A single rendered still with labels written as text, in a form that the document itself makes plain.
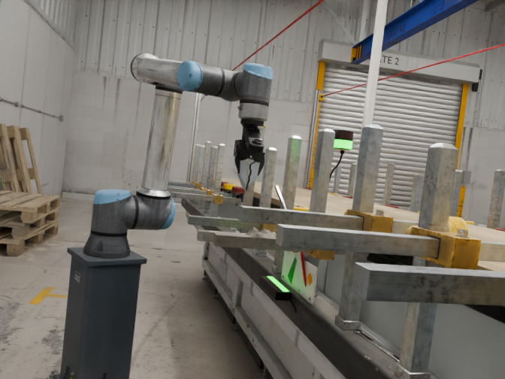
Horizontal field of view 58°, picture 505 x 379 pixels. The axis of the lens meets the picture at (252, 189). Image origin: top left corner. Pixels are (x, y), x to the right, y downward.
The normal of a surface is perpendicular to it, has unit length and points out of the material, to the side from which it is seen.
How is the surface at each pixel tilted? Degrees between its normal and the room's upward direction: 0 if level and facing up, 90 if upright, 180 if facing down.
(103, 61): 90
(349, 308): 90
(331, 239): 90
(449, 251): 90
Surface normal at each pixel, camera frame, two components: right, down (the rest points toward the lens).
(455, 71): 0.15, 0.07
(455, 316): -0.96, -0.10
